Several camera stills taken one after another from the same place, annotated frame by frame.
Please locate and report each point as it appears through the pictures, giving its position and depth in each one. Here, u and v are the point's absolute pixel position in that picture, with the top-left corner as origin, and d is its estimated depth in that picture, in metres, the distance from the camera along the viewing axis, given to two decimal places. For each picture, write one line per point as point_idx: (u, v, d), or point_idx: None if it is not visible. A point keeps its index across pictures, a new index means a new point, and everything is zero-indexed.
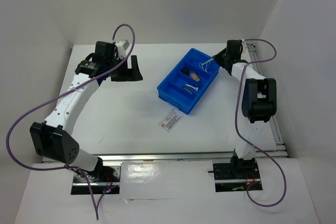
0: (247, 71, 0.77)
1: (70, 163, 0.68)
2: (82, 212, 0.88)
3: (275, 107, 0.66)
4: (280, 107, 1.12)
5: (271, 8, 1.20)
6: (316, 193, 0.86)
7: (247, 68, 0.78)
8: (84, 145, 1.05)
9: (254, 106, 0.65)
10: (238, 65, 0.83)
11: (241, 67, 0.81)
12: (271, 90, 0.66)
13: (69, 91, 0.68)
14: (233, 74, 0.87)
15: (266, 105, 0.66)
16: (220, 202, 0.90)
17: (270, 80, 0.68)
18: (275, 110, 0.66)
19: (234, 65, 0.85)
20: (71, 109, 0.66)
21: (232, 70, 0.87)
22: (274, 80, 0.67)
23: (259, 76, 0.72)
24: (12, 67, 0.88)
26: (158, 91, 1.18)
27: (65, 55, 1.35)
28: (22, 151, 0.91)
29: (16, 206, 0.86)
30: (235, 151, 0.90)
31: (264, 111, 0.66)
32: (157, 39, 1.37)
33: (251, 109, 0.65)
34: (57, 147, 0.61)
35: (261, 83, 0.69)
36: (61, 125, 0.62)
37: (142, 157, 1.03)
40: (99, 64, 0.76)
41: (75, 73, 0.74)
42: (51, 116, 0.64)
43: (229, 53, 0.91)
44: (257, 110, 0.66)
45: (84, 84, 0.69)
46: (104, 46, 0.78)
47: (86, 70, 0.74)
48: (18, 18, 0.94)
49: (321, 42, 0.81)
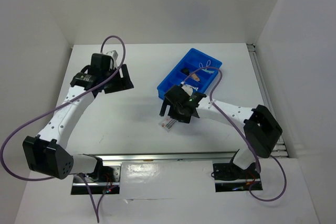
0: (228, 110, 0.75)
1: (63, 178, 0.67)
2: (83, 211, 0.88)
3: (279, 126, 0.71)
4: (281, 107, 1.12)
5: (270, 8, 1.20)
6: (317, 193, 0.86)
7: (223, 107, 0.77)
8: (83, 145, 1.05)
9: (268, 143, 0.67)
10: (205, 106, 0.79)
11: (212, 107, 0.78)
12: (268, 116, 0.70)
13: (64, 104, 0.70)
14: (200, 115, 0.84)
15: (274, 132, 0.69)
16: (220, 202, 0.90)
17: (260, 108, 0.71)
18: (280, 128, 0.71)
19: (198, 108, 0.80)
20: (65, 122, 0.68)
21: (199, 112, 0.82)
22: (263, 106, 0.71)
23: (243, 109, 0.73)
24: (12, 67, 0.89)
26: (158, 91, 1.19)
27: (66, 56, 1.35)
28: (21, 152, 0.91)
29: (16, 206, 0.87)
30: (235, 163, 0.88)
31: (276, 137, 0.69)
32: (157, 40, 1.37)
33: (269, 149, 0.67)
34: (50, 162, 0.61)
35: (253, 116, 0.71)
36: (55, 139, 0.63)
37: (142, 157, 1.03)
40: (94, 76, 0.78)
41: (71, 85, 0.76)
42: (44, 130, 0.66)
43: (178, 100, 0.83)
44: (272, 144, 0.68)
45: (79, 96, 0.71)
46: (100, 60, 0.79)
47: (82, 82, 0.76)
48: (19, 19, 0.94)
49: (321, 42, 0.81)
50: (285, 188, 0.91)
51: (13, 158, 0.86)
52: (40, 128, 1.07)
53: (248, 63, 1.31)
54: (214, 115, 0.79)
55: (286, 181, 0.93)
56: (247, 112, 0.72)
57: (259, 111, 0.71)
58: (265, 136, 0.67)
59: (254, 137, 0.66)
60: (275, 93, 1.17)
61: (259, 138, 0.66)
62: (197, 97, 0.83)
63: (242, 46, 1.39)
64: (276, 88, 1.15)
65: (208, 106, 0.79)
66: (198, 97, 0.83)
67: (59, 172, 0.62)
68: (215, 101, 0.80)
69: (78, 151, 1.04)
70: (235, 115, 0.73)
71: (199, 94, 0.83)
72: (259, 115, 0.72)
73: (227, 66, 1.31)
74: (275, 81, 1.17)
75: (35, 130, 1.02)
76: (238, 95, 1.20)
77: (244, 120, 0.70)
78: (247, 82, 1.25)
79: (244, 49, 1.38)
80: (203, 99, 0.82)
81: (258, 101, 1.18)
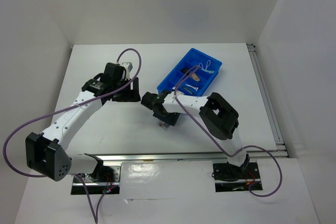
0: (186, 101, 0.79)
1: (58, 180, 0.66)
2: (82, 211, 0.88)
3: (234, 109, 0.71)
4: (281, 107, 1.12)
5: (270, 8, 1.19)
6: (316, 193, 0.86)
7: (182, 99, 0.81)
8: (83, 146, 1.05)
9: (225, 125, 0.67)
10: (169, 100, 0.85)
11: (175, 101, 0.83)
12: (221, 102, 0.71)
13: (73, 106, 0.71)
14: (169, 110, 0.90)
15: (230, 116, 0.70)
16: (220, 201, 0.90)
17: (214, 95, 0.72)
18: (236, 113, 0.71)
19: (164, 103, 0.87)
20: (70, 124, 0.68)
21: (166, 108, 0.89)
22: (217, 93, 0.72)
23: (200, 98, 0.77)
24: (12, 67, 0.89)
26: (158, 91, 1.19)
27: (65, 55, 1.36)
28: (21, 151, 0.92)
29: (16, 205, 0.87)
30: (231, 162, 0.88)
31: (232, 121, 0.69)
32: (158, 40, 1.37)
33: (227, 130, 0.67)
34: (49, 162, 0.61)
35: (208, 103, 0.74)
36: (57, 139, 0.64)
37: (142, 157, 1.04)
40: (105, 85, 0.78)
41: (82, 89, 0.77)
42: (49, 129, 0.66)
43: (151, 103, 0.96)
44: (230, 127, 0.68)
45: (87, 100, 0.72)
46: (113, 69, 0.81)
47: (93, 88, 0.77)
48: (19, 19, 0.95)
49: (322, 42, 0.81)
50: (274, 192, 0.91)
51: (14, 158, 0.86)
52: (40, 128, 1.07)
53: (248, 63, 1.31)
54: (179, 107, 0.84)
55: (281, 183, 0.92)
56: (202, 100, 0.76)
57: (213, 98, 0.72)
58: (220, 119, 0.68)
59: (210, 122, 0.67)
60: (275, 93, 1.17)
61: (213, 121, 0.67)
62: (164, 94, 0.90)
63: (242, 46, 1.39)
64: (276, 88, 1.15)
65: (172, 100, 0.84)
66: (164, 94, 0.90)
67: (55, 174, 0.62)
68: (178, 96, 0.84)
69: (78, 151, 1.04)
70: (193, 104, 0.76)
71: (166, 92, 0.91)
72: (215, 102, 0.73)
73: (227, 66, 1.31)
74: (275, 81, 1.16)
75: (35, 129, 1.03)
76: (238, 95, 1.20)
77: (200, 107, 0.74)
78: (248, 81, 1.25)
79: (244, 49, 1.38)
80: (169, 95, 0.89)
81: (258, 101, 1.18)
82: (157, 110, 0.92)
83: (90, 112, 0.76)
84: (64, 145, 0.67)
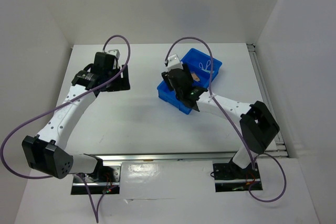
0: (227, 105, 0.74)
1: (63, 177, 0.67)
2: (83, 211, 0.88)
3: (276, 124, 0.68)
4: (281, 107, 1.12)
5: (270, 8, 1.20)
6: (316, 193, 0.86)
7: (220, 101, 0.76)
8: (83, 146, 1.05)
9: (263, 139, 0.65)
10: (205, 99, 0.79)
11: (211, 101, 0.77)
12: (265, 113, 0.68)
13: (65, 103, 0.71)
14: (200, 108, 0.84)
15: (270, 130, 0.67)
16: (220, 202, 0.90)
17: (258, 104, 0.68)
18: (277, 128, 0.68)
19: (198, 101, 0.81)
20: (65, 123, 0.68)
21: (199, 106, 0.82)
22: (262, 103, 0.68)
23: (242, 104, 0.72)
24: (11, 66, 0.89)
26: (158, 91, 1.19)
27: (65, 55, 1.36)
28: (21, 151, 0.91)
29: (16, 206, 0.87)
30: (235, 162, 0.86)
31: (271, 135, 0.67)
32: (158, 39, 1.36)
33: (264, 144, 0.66)
34: (49, 162, 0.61)
35: (250, 112, 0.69)
36: (54, 140, 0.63)
37: (142, 157, 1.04)
40: (96, 75, 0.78)
41: (72, 84, 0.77)
42: (44, 130, 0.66)
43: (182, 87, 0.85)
44: (268, 141, 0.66)
45: (79, 96, 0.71)
46: (103, 59, 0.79)
47: (84, 81, 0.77)
48: (19, 19, 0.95)
49: (322, 42, 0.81)
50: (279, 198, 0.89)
51: (14, 157, 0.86)
52: (40, 128, 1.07)
53: (248, 63, 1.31)
54: (214, 109, 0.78)
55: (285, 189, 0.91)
56: (244, 107, 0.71)
57: (258, 107, 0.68)
58: (261, 131, 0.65)
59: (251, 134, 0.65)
60: (275, 92, 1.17)
61: (254, 134, 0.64)
62: (199, 91, 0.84)
63: (242, 46, 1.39)
64: (276, 88, 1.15)
65: (208, 99, 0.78)
66: (199, 91, 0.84)
67: (57, 172, 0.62)
68: (216, 95, 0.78)
69: (78, 151, 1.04)
70: (233, 108, 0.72)
71: (201, 88, 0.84)
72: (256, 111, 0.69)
73: (227, 65, 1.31)
74: (275, 81, 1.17)
75: (35, 129, 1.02)
76: (238, 95, 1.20)
77: (241, 114, 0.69)
78: (248, 81, 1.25)
79: (244, 49, 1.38)
80: (204, 93, 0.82)
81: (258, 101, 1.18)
82: (187, 105, 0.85)
83: (84, 108, 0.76)
84: (62, 144, 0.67)
